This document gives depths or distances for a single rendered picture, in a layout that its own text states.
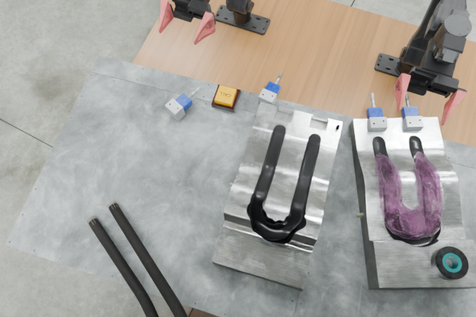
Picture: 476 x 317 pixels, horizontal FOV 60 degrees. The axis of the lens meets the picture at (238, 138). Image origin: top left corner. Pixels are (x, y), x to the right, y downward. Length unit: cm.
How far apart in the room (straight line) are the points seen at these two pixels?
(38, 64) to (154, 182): 158
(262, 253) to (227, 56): 70
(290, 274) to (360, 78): 70
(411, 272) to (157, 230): 72
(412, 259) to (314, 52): 75
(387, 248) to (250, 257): 36
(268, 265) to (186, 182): 36
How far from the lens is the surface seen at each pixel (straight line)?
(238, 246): 119
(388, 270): 118
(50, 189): 145
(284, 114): 131
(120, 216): 129
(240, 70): 146
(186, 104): 137
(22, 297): 233
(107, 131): 144
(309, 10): 162
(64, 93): 258
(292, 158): 123
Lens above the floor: 204
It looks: 68 degrees down
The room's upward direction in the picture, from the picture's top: 7 degrees counter-clockwise
